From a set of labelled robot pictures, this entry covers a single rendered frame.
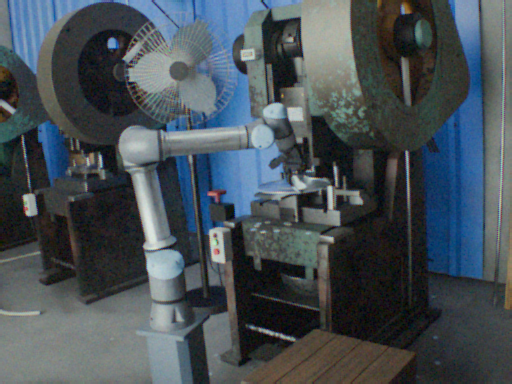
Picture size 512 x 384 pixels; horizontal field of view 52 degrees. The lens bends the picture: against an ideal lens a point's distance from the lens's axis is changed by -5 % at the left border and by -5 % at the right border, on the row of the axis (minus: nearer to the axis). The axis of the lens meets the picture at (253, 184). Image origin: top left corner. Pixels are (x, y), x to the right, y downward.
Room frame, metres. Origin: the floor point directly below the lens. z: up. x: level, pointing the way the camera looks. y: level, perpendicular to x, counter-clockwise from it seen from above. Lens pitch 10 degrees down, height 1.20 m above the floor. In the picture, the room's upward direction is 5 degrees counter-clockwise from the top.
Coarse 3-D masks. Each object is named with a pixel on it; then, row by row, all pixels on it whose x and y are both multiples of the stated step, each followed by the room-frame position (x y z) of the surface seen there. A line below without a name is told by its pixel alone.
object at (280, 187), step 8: (264, 184) 2.22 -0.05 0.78; (272, 184) 2.21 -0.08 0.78; (280, 184) 2.19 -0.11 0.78; (288, 184) 2.15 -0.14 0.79; (312, 184) 2.14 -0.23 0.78; (320, 184) 2.13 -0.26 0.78; (328, 184) 2.08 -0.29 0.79; (264, 192) 2.06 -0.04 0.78; (272, 192) 2.03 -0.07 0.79; (280, 192) 2.01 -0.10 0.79; (288, 192) 2.00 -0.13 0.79; (296, 192) 2.00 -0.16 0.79; (304, 192) 2.00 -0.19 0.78
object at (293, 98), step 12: (300, 84) 2.20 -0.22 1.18; (288, 96) 2.19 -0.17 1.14; (300, 96) 2.15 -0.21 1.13; (288, 108) 2.19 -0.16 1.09; (300, 108) 2.15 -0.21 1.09; (300, 120) 2.15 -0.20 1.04; (300, 132) 2.16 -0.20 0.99; (324, 132) 2.19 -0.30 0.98; (312, 144) 2.12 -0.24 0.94; (324, 144) 2.18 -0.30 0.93; (312, 156) 2.12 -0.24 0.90
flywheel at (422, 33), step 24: (384, 0) 1.94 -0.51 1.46; (408, 0) 2.09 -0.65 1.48; (384, 24) 1.91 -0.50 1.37; (408, 24) 1.85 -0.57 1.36; (432, 24) 2.16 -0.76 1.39; (384, 48) 1.91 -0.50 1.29; (408, 48) 1.86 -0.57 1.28; (432, 48) 2.17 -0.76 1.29; (384, 72) 1.92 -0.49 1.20; (408, 72) 1.95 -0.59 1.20; (432, 72) 2.14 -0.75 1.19; (408, 96) 1.94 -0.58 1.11
